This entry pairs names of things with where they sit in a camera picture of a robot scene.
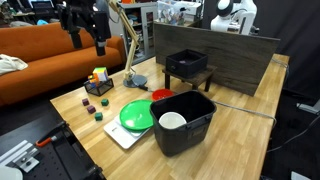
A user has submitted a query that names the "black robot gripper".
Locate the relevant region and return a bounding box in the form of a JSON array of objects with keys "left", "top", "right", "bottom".
[{"left": 57, "top": 0, "right": 111, "bottom": 56}]

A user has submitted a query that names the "green block far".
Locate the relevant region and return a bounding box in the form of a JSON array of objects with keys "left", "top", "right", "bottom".
[{"left": 101, "top": 98, "right": 109, "bottom": 106}]

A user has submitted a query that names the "green block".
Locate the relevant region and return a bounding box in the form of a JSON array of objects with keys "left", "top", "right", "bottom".
[
  {"left": 95, "top": 112, "right": 103, "bottom": 121},
  {"left": 101, "top": 98, "right": 109, "bottom": 106}
]

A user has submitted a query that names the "green block near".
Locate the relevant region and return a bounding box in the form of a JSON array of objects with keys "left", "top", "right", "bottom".
[{"left": 95, "top": 112, "right": 103, "bottom": 121}]

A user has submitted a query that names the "small black fabric basket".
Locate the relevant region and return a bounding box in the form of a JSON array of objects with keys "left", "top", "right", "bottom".
[{"left": 166, "top": 49, "right": 208, "bottom": 78}]

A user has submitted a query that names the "colourful cube puzzle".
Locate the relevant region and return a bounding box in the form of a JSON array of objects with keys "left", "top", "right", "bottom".
[{"left": 93, "top": 67, "right": 108, "bottom": 81}]

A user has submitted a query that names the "orange sofa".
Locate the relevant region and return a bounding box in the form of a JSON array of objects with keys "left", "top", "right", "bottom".
[{"left": 0, "top": 23, "right": 125, "bottom": 106}]

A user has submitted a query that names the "wooden desk lamp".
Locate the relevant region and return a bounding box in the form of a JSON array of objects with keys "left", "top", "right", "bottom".
[{"left": 107, "top": 0, "right": 148, "bottom": 89}]

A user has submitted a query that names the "green plastic plate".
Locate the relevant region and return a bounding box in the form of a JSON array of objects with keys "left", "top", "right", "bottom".
[{"left": 119, "top": 99, "right": 153, "bottom": 131}]

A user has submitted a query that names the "red plastic bowl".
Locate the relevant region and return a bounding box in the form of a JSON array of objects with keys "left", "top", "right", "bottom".
[{"left": 151, "top": 89, "right": 174, "bottom": 101}]

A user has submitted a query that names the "white kitchen scale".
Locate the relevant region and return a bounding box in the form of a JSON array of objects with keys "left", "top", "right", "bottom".
[{"left": 104, "top": 116, "right": 149, "bottom": 149}]

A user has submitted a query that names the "small dark wooden stool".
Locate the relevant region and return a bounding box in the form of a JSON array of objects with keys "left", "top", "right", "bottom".
[{"left": 162, "top": 65, "right": 216, "bottom": 92}]

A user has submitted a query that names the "large black plastic bin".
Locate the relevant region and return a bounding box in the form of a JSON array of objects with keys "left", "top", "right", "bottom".
[{"left": 150, "top": 90, "right": 216, "bottom": 156}]

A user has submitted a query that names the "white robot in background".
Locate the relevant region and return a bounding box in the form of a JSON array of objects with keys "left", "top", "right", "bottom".
[{"left": 210, "top": 0, "right": 257, "bottom": 35}]

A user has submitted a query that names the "dark wooden board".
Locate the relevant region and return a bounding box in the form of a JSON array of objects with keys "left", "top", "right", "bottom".
[{"left": 154, "top": 23, "right": 280, "bottom": 96}]

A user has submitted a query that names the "black wire mesh tray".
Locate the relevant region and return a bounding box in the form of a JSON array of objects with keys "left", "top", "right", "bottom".
[{"left": 84, "top": 79, "right": 114, "bottom": 96}]

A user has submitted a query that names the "orange handled clamp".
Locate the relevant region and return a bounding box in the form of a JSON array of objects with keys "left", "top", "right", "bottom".
[{"left": 35, "top": 121, "right": 68, "bottom": 147}]

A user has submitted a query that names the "grey braided cable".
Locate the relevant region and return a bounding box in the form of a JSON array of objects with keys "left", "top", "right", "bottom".
[{"left": 209, "top": 99, "right": 278, "bottom": 128}]

